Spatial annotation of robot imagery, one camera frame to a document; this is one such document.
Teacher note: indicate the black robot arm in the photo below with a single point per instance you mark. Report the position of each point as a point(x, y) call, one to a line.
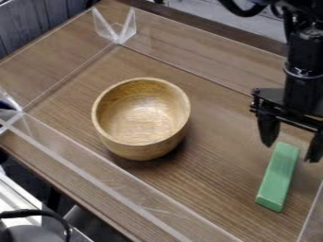
point(297, 104)

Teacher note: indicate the brown wooden bowl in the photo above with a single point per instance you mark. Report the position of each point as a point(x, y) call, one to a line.
point(141, 116)

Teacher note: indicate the grey metal stand base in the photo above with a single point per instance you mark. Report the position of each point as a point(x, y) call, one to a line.
point(32, 233)

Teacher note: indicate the clear acrylic front wall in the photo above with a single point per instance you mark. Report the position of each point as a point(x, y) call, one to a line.
point(135, 208)

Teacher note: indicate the clear acrylic left bracket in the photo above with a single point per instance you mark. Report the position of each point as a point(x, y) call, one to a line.
point(11, 111)

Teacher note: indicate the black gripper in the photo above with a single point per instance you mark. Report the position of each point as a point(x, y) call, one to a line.
point(273, 112)

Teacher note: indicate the clear acrylic corner bracket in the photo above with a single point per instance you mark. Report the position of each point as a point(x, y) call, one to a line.
point(117, 32)

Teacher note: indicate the green rectangular block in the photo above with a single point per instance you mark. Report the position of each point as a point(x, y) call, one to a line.
point(275, 183)

